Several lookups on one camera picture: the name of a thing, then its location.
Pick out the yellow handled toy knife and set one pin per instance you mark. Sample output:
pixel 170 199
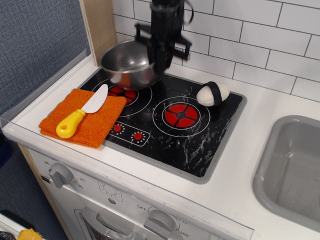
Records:
pixel 68 126

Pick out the white plush rice ball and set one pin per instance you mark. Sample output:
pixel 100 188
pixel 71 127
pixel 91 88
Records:
pixel 212 94

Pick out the grey oven knob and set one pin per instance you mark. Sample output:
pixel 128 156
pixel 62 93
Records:
pixel 60 175
pixel 160 224

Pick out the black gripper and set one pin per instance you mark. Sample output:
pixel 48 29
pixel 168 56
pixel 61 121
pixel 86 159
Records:
pixel 163 37

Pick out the stainless steel bowl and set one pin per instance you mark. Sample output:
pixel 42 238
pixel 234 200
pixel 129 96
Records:
pixel 128 65

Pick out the black toy cooktop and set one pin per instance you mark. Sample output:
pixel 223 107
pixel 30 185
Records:
pixel 165 126

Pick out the light wooden side post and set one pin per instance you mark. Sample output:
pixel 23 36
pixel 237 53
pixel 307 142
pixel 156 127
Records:
pixel 99 22

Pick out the grey right oven knob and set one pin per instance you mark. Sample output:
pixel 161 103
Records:
pixel 160 224

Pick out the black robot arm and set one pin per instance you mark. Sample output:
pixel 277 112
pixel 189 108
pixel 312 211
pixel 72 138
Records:
pixel 167 3

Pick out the white toy oven front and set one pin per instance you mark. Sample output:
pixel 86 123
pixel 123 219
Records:
pixel 94 210

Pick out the orange folded cloth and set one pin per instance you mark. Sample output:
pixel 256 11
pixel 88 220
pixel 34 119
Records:
pixel 94 128

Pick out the yellow black object on floor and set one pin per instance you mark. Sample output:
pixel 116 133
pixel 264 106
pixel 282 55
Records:
pixel 26 234

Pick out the grey left oven knob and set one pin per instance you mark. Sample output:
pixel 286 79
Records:
pixel 60 175

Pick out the grey sink basin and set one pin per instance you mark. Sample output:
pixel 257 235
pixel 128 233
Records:
pixel 287 179

